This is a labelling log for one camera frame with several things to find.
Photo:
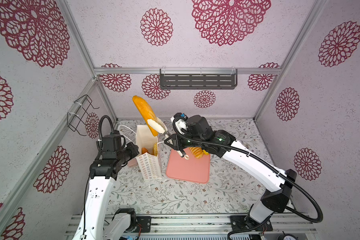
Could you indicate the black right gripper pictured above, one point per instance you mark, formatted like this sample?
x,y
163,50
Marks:
x,y
177,141

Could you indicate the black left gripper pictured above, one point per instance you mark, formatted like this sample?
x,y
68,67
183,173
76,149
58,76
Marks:
x,y
134,151

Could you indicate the ridged spiral bread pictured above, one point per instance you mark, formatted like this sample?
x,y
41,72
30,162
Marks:
x,y
197,152

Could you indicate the white printed paper bag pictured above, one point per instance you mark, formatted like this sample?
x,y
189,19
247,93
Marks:
x,y
149,166

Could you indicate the long golden baguette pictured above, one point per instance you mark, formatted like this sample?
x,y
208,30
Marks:
x,y
146,112

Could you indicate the pale turnover pastry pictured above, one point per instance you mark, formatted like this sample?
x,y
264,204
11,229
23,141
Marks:
x,y
144,151

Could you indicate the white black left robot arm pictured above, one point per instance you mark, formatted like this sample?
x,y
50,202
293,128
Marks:
x,y
114,154

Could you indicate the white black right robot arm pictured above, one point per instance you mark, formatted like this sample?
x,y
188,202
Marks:
x,y
277,182

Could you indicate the pink object behind bag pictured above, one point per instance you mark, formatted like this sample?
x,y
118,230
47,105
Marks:
x,y
132,163

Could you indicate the sugared oblong bread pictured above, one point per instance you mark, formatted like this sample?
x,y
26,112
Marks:
x,y
155,149

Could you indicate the pink plastic tray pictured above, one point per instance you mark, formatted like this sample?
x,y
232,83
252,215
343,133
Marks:
x,y
191,170

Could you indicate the black round gauge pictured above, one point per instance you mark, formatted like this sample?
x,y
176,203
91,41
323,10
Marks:
x,y
285,236

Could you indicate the dark grey wall shelf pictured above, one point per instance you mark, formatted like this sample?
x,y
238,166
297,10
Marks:
x,y
200,81

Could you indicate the black wire wall rack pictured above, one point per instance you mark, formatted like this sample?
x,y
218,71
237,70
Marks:
x,y
77,117

